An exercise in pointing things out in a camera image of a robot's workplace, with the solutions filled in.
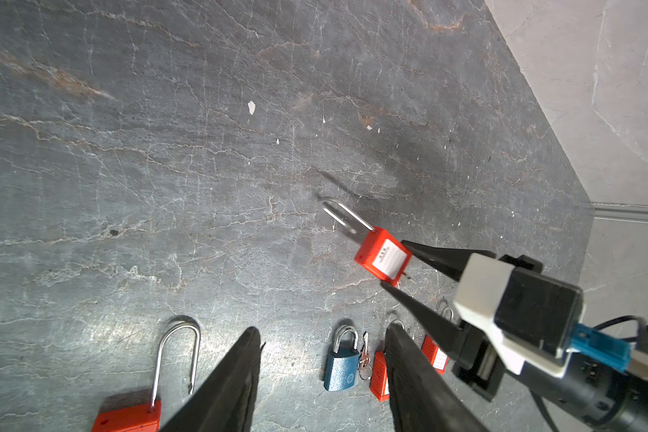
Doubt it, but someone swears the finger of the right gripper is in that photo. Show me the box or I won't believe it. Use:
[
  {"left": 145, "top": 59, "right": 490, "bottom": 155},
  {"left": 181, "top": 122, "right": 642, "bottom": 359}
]
[
  {"left": 381, "top": 282, "right": 473, "bottom": 362},
  {"left": 401, "top": 240, "right": 496, "bottom": 282}
]

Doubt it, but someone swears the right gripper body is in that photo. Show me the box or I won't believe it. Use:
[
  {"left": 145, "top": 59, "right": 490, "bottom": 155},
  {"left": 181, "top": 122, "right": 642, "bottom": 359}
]
[{"left": 452, "top": 323, "right": 506, "bottom": 401}]

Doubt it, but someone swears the red padlock long shackle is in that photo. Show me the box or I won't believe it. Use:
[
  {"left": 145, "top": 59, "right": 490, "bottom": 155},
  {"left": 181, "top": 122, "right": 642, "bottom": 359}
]
[{"left": 420, "top": 304, "right": 457, "bottom": 376}]

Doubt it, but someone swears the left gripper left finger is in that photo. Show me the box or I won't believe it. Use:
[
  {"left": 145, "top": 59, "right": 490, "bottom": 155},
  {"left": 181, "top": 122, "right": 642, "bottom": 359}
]
[{"left": 162, "top": 327, "right": 262, "bottom": 432}]

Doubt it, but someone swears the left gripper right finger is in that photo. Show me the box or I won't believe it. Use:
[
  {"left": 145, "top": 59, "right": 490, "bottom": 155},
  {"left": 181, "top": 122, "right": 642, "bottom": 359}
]
[{"left": 384, "top": 322, "right": 487, "bottom": 431}]

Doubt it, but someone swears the blue padlock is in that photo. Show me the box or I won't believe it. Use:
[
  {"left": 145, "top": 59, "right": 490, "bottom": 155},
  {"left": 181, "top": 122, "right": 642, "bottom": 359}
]
[{"left": 324, "top": 325, "right": 361, "bottom": 392}]

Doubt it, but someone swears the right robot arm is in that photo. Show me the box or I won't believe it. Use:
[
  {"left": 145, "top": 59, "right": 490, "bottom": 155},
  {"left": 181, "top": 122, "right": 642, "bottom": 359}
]
[{"left": 387, "top": 241, "right": 648, "bottom": 431}]

